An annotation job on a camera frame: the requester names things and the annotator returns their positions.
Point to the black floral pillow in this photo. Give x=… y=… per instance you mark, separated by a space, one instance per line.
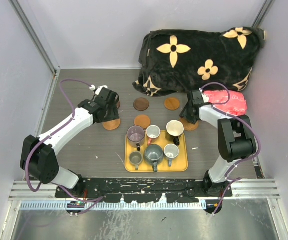
x=185 y=60

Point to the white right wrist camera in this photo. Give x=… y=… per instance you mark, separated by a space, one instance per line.
x=205 y=98

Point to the pink plastic bag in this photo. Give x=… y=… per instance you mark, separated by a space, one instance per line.
x=235 y=106

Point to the orange wood coaster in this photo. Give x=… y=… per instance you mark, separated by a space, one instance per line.
x=142 y=121

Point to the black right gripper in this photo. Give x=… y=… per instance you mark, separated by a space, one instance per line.
x=184 y=115

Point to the black cream mug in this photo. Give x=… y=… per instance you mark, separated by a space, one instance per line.
x=174 y=130

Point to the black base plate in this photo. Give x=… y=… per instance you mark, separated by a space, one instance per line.
x=147 y=190

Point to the small grey-green mug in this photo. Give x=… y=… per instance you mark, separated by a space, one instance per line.
x=136 y=158

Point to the pink white mug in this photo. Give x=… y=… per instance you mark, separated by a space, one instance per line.
x=152 y=133

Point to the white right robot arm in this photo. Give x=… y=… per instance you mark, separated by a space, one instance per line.
x=235 y=139

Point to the purple glass mug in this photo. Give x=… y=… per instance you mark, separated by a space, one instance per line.
x=136 y=137

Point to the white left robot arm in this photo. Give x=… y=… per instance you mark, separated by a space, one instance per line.
x=39 y=154

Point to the yellow tray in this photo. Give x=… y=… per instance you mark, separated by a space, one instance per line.
x=179 y=164

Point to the light wood coaster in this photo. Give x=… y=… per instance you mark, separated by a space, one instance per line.
x=171 y=103

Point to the rattan coaster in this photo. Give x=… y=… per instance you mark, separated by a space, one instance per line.
x=111 y=125
x=188 y=126

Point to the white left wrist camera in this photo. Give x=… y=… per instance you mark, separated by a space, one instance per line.
x=97 y=90

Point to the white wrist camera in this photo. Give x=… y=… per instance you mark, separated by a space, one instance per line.
x=97 y=90
x=205 y=98

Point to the grey white mug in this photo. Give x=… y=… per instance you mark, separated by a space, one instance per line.
x=170 y=151

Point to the large blue-grey mug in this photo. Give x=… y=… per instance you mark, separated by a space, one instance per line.
x=153 y=156

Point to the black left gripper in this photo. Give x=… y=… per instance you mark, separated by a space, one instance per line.
x=114 y=115

